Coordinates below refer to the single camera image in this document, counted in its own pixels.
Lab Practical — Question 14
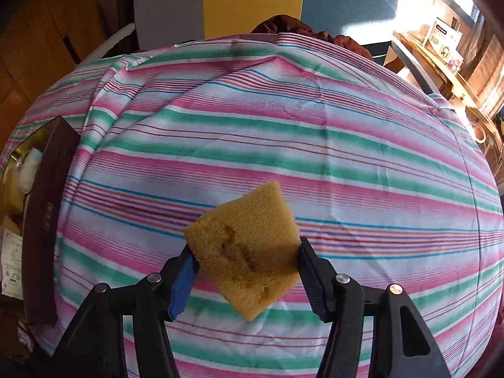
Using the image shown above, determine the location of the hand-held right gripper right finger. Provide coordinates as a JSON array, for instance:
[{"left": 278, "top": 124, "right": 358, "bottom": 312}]
[{"left": 297, "top": 236, "right": 451, "bottom": 378}]

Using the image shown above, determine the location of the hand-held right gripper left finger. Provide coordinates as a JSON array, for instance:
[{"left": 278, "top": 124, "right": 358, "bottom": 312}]
[{"left": 49, "top": 244, "right": 201, "bottom": 378}]

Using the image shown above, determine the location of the yellow sponge block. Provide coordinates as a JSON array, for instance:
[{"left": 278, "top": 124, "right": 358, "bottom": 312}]
[{"left": 184, "top": 180, "right": 302, "bottom": 321}]

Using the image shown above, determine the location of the gold rectangular tin box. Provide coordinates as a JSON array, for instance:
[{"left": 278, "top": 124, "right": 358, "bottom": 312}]
[{"left": 0, "top": 115, "right": 82, "bottom": 325}]

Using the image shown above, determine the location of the green and white snack packet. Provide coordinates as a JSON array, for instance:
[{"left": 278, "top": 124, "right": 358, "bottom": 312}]
[{"left": 1, "top": 228, "right": 26, "bottom": 296}]

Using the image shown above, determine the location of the white ball snack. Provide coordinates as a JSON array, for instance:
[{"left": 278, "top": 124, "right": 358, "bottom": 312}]
[{"left": 16, "top": 147, "right": 43, "bottom": 193}]

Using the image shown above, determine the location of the striped pink green tablecloth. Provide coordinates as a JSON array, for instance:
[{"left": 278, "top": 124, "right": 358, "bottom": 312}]
[{"left": 0, "top": 32, "right": 504, "bottom": 378}]

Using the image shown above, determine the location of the wooden side shelf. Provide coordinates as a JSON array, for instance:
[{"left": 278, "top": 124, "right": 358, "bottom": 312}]
[{"left": 384, "top": 31, "right": 504, "bottom": 158}]

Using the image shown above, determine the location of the brown crumpled cloth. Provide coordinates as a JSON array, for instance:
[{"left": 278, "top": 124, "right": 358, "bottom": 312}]
[{"left": 250, "top": 14, "right": 375, "bottom": 60}]

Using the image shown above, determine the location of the white printed box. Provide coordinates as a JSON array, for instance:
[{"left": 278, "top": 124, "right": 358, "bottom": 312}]
[{"left": 423, "top": 18, "right": 463, "bottom": 64}]

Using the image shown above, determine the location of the wooden wardrobe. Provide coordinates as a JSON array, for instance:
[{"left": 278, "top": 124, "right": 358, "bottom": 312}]
[{"left": 0, "top": 0, "right": 127, "bottom": 135}]

